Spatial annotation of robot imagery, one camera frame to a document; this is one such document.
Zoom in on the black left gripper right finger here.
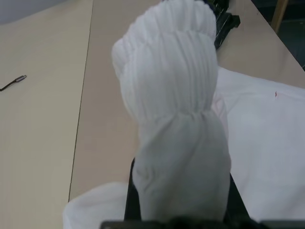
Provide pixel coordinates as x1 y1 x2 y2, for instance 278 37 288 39
225 173 250 219

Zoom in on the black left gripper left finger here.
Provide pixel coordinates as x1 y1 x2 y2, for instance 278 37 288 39
124 162 142 221

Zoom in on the white cloth pile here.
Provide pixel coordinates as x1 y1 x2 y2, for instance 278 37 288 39
62 0 305 229

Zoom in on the light wooden furniture leg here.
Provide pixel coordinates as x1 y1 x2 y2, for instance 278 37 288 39
271 0 290 33

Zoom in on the grey plug with black cable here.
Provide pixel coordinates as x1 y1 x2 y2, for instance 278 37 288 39
0 74 27 93

